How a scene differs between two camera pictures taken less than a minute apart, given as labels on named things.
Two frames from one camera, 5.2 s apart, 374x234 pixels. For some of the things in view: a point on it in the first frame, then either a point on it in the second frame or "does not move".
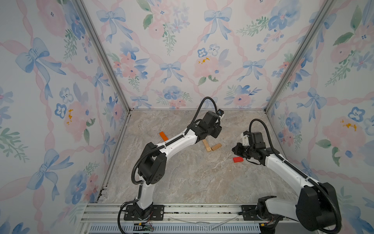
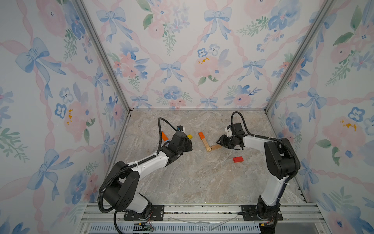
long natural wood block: (206, 145) does not move
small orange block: (163, 136) does not move
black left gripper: (218, 130) -> (188, 143)
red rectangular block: (237, 159) does not move
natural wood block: (216, 146) does not move
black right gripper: (237, 151) -> (223, 141)
